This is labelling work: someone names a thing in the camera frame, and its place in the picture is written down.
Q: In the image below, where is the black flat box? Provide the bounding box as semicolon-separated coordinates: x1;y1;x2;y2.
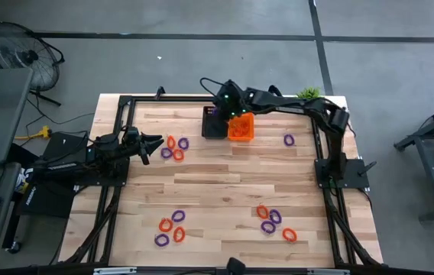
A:
43;131;89;163

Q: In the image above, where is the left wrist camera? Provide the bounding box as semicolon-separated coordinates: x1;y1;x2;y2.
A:
125;127;141;144

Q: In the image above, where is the green plant in white pot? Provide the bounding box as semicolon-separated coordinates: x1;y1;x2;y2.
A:
296;86;322;101

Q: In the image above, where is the silver metal bracket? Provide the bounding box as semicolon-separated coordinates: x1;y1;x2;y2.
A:
93;267;138;275
306;268;351;275

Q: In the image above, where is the black floor fan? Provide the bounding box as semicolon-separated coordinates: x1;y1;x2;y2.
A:
0;21;66;107

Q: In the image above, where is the black floor cable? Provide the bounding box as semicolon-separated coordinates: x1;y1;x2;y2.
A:
24;97;96;138

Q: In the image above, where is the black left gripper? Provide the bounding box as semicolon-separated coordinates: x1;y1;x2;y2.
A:
127;131;164;167

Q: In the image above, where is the orange plastic basket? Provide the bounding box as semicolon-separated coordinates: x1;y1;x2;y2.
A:
227;111;255;142

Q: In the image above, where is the yellow power plug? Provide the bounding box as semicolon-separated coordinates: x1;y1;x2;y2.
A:
14;125;53;141

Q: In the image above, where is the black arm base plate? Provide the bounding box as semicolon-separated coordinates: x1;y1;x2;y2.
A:
314;158;371;189
73;173;130;187

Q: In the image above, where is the black rounded object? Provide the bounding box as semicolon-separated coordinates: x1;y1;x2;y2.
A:
226;257;247;275

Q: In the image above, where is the white blue yellow packet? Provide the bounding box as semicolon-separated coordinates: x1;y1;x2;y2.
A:
13;167;35;194

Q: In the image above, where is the black plastic basket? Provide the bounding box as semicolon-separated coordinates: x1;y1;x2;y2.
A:
201;105;228;139

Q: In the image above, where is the black aluminium rig frame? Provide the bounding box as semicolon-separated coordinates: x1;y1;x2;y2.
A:
58;94;386;275

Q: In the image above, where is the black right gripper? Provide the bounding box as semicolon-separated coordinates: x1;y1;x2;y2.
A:
212;79;251;125

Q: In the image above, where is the black caster wheel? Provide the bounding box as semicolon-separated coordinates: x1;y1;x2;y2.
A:
5;240;22;255

